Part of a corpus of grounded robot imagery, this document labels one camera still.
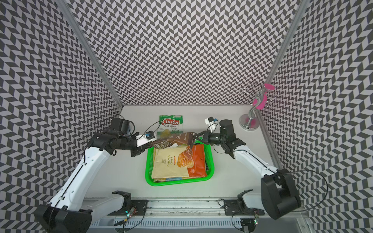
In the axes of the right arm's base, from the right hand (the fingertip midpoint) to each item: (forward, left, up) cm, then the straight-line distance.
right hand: (195, 139), depth 77 cm
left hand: (-4, +24, +1) cm, 25 cm away
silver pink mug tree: (+24, -40, +7) cm, 47 cm away
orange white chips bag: (-8, +10, -11) cm, 17 cm away
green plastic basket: (-12, -8, -11) cm, 18 cm away
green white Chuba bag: (+22, +19, -18) cm, 34 cm away
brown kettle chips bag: (-3, +6, +6) cm, 9 cm away
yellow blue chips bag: (-17, +11, -12) cm, 24 cm away
